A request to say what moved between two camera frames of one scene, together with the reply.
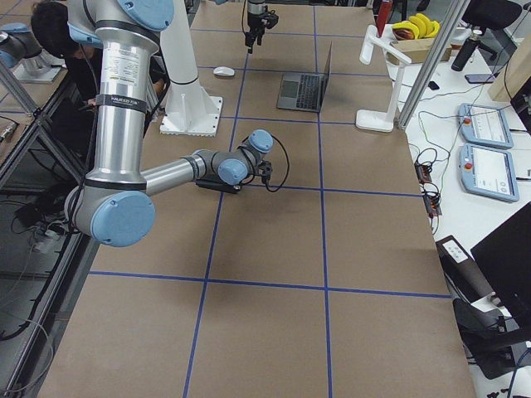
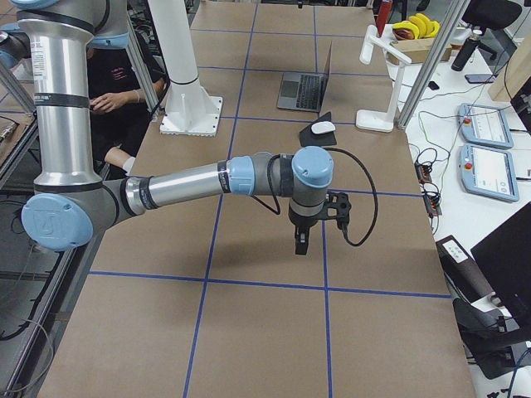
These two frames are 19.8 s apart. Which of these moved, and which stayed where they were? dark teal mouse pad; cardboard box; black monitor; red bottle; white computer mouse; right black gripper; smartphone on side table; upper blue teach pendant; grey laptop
Moved: dark teal mouse pad; right black gripper; white computer mouse
Stayed: red bottle; smartphone on side table; black monitor; grey laptop; upper blue teach pendant; cardboard box
